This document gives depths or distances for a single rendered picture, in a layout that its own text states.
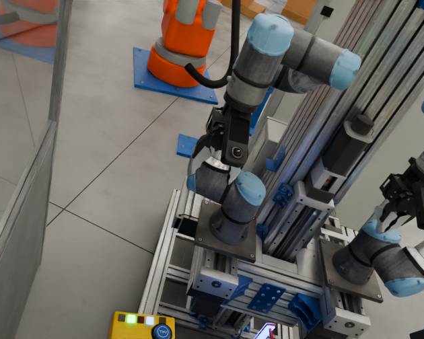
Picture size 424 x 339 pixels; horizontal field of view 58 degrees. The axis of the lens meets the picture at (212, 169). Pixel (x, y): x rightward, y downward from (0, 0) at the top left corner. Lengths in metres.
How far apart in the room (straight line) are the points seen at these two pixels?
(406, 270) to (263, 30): 0.95
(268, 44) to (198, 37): 3.61
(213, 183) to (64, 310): 1.31
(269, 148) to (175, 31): 2.77
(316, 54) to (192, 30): 3.50
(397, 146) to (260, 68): 2.14
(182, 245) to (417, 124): 1.64
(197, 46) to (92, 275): 2.75
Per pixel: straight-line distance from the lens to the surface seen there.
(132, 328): 1.06
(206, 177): 1.24
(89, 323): 2.27
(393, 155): 2.81
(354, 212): 3.08
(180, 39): 4.27
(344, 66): 0.80
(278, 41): 0.69
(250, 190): 1.24
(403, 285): 1.38
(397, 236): 1.46
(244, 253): 1.37
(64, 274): 2.42
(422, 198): 1.01
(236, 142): 0.73
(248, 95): 0.72
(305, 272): 1.58
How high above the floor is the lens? 1.99
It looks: 36 degrees down
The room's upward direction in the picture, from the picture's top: 24 degrees clockwise
